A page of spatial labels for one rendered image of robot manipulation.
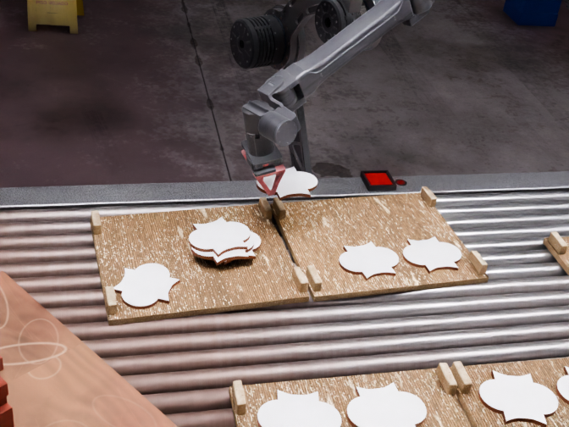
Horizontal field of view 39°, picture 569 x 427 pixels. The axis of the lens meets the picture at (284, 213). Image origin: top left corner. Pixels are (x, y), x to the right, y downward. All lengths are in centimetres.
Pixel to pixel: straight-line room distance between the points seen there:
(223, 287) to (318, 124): 276
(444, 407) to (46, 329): 71
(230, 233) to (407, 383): 51
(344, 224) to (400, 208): 17
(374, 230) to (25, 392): 92
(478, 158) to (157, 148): 166
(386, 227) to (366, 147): 231
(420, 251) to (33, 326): 87
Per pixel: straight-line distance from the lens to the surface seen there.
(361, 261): 178
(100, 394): 132
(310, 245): 182
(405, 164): 413
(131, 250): 177
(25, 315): 147
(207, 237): 173
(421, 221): 197
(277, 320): 165
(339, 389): 150
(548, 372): 166
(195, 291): 166
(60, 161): 392
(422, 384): 155
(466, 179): 224
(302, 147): 301
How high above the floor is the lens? 200
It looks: 34 degrees down
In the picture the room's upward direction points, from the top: 7 degrees clockwise
